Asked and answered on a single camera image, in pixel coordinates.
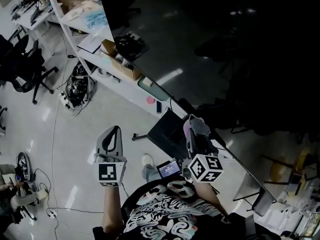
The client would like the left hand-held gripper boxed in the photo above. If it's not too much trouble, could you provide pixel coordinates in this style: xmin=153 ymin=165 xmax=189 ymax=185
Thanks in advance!
xmin=93 ymin=125 xmax=128 ymax=189

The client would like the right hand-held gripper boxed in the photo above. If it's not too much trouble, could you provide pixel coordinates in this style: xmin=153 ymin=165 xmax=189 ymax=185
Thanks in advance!
xmin=181 ymin=128 xmax=224 ymax=184

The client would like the grey cloth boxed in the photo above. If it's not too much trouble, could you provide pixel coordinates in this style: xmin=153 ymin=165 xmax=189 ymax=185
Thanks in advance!
xmin=182 ymin=113 xmax=212 ymax=138

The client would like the large black monitor screen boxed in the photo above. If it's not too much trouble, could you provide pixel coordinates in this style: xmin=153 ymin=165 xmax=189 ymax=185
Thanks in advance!
xmin=96 ymin=0 xmax=320 ymax=205

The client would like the person's right forearm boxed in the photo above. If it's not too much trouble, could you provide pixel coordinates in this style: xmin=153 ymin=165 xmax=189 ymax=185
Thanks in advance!
xmin=193 ymin=180 xmax=230 ymax=218

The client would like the person's left forearm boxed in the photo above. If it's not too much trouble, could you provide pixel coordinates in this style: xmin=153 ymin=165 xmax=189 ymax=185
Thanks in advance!
xmin=100 ymin=184 xmax=126 ymax=235

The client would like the small black display device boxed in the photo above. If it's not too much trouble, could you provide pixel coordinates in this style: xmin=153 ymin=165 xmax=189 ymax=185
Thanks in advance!
xmin=156 ymin=158 xmax=183 ymax=180

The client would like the person's white shoe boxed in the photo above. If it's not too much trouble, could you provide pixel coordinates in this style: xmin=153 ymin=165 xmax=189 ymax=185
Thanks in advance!
xmin=140 ymin=153 xmax=155 ymax=168

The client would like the person's grey jeans leg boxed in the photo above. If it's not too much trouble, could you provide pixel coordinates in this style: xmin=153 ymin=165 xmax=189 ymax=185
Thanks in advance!
xmin=141 ymin=163 xmax=164 ymax=184

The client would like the white power strip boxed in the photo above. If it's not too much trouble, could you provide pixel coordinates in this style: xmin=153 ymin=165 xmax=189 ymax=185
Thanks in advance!
xmin=46 ymin=208 xmax=59 ymax=220
xmin=58 ymin=90 xmax=71 ymax=109

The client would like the green tray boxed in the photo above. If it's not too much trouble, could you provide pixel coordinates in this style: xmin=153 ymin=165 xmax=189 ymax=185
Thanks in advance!
xmin=137 ymin=74 xmax=171 ymax=103

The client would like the person's black patterned shirt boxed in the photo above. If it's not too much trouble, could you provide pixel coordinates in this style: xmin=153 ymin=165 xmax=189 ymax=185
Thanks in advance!
xmin=91 ymin=178 xmax=251 ymax=240

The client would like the brown cardboard box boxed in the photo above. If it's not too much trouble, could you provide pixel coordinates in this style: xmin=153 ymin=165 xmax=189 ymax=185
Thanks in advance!
xmin=100 ymin=38 xmax=144 ymax=82

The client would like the white flat notebook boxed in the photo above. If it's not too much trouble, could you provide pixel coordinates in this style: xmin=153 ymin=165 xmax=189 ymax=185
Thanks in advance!
xmin=76 ymin=34 xmax=105 ymax=55

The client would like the black office chair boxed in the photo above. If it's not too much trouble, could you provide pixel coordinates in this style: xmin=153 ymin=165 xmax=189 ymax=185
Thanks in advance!
xmin=0 ymin=105 xmax=9 ymax=137
xmin=0 ymin=33 xmax=60 ymax=105

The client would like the bag of blue items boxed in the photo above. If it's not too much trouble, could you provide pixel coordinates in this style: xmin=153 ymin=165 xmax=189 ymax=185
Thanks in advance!
xmin=83 ymin=9 xmax=110 ymax=30

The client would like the white round plate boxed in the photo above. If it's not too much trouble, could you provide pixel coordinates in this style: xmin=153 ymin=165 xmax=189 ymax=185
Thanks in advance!
xmin=63 ymin=7 xmax=85 ymax=22

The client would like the white desk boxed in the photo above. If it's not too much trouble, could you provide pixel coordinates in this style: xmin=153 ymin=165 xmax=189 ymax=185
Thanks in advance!
xmin=9 ymin=0 xmax=56 ymax=53

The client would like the round black cable device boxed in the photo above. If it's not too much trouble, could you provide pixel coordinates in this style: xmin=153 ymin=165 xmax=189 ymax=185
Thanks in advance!
xmin=14 ymin=151 xmax=35 ymax=185

